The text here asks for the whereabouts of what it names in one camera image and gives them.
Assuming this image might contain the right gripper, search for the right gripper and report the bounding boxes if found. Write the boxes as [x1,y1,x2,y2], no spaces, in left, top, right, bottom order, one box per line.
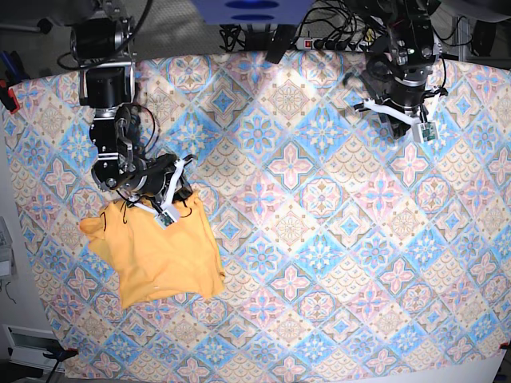
[131,154,192,202]

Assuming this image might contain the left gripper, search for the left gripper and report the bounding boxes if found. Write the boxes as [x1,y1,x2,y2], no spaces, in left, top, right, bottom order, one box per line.
[378,77,428,139]

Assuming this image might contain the yellow T-shirt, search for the yellow T-shirt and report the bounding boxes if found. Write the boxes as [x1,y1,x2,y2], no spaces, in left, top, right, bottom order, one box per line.
[80,192,225,309]

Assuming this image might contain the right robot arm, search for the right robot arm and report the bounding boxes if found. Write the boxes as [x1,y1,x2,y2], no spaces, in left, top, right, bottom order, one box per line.
[70,1,192,207]

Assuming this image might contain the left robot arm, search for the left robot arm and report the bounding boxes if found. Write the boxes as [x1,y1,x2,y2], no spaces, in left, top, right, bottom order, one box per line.
[355,1,448,143]

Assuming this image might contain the white power strip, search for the white power strip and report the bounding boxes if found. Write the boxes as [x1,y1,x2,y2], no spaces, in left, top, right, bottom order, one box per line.
[295,37,362,52]

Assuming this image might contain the patterned tile tablecloth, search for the patterned tile tablecloth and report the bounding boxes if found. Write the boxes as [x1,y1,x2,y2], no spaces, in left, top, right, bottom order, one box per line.
[1,53,510,382]

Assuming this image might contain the white box left edge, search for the white box left edge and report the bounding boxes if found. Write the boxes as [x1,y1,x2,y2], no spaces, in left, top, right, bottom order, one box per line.
[0,217,17,282]

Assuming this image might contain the red clamp left top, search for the red clamp left top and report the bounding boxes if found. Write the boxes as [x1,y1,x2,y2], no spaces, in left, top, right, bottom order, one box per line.
[0,79,20,114]

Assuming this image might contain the black orange clamp bottom left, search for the black orange clamp bottom left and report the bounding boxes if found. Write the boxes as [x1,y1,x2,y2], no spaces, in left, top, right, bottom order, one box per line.
[43,346,79,362]

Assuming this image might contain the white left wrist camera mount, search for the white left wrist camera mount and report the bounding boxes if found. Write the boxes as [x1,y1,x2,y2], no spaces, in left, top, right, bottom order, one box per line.
[354,86,449,144]

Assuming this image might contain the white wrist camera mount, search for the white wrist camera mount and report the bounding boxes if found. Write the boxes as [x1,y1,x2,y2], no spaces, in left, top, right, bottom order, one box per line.
[354,86,449,144]
[127,154,197,229]

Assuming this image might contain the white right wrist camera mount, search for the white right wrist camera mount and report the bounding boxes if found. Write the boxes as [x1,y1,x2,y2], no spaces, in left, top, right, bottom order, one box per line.
[127,154,197,229]

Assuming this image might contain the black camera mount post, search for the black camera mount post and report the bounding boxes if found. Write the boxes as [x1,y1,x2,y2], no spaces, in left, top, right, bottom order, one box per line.
[265,24,297,64]

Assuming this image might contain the purple base plate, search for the purple base plate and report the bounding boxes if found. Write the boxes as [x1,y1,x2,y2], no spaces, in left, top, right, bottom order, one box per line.
[192,0,312,25]

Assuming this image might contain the white rail bottom left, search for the white rail bottom left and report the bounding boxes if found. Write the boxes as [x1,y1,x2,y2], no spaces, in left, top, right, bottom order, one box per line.
[2,324,60,371]

